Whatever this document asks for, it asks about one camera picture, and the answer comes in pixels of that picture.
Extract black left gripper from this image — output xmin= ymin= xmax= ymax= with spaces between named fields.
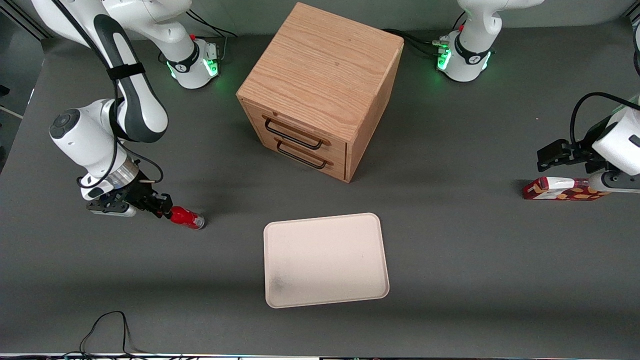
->
xmin=537 ymin=116 xmax=615 ymax=174

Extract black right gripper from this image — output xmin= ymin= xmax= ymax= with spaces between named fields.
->
xmin=122 ymin=177 xmax=174 ymax=219

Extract red coke bottle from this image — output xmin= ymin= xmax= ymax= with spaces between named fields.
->
xmin=169 ymin=205 xmax=206 ymax=231

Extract beige plastic tray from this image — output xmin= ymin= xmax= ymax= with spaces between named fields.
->
xmin=263 ymin=212 xmax=390 ymax=309

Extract red cookie box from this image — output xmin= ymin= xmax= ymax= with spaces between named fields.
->
xmin=522 ymin=176 xmax=612 ymax=201

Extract wooden drawer front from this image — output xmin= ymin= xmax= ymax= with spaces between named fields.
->
xmin=242 ymin=99 xmax=348 ymax=162
xmin=249 ymin=122 xmax=348 ymax=183

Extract wooden drawer cabinet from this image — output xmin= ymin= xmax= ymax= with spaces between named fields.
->
xmin=236 ymin=2 xmax=405 ymax=184

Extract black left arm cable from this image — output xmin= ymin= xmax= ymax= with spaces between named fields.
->
xmin=570 ymin=91 xmax=640 ymax=146

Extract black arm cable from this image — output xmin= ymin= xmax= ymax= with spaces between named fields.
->
xmin=50 ymin=0 xmax=165 ymax=190
xmin=570 ymin=91 xmax=640 ymax=146

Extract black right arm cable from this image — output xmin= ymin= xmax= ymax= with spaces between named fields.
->
xmin=50 ymin=0 xmax=165 ymax=190

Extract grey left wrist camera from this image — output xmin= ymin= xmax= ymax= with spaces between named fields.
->
xmin=587 ymin=170 xmax=640 ymax=194

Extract black cable at table edge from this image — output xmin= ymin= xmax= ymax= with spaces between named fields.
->
xmin=79 ymin=310 xmax=151 ymax=358

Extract black wire drawer handle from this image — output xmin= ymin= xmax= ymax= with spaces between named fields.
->
xmin=276 ymin=141 xmax=328 ymax=170
xmin=263 ymin=117 xmax=324 ymax=151

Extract black right arm base cables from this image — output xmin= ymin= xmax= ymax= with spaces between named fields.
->
xmin=186 ymin=9 xmax=240 ymax=62

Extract black arm base cables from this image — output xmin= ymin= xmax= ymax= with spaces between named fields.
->
xmin=186 ymin=9 xmax=240 ymax=62
xmin=382 ymin=10 xmax=468 ymax=58

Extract black left arm base cables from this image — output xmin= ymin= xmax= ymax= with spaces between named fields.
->
xmin=382 ymin=10 xmax=468 ymax=58

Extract black frame rail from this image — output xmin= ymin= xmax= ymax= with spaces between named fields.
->
xmin=0 ymin=0 xmax=52 ymax=41

